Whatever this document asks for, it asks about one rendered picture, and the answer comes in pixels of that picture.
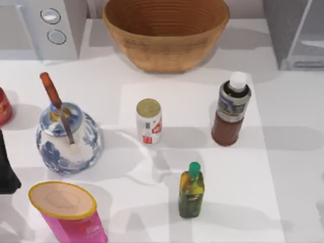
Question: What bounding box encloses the red and white can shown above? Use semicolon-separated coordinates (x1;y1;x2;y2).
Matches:
136;98;163;146

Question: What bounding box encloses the brown bottle with white cap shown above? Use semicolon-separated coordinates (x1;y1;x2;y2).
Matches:
211;71;252;147

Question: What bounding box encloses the green bottle with green cap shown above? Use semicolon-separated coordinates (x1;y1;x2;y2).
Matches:
178;161;205;219

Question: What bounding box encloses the brown woven basket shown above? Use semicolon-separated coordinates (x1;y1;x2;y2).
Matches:
102;0;231;74

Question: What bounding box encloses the pink canister with yellow rim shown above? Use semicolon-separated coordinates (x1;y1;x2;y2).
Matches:
28;180;108;243

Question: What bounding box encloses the round microwave knob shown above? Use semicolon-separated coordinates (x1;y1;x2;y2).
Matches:
47;29;67;46
40;8;62;25

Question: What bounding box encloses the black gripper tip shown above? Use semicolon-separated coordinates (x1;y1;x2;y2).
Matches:
0;129;22;195

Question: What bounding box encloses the pale microwave oven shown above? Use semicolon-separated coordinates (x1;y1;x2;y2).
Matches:
0;0;88;61

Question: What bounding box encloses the brown handled knife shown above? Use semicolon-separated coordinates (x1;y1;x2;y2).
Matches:
39;72;75;145

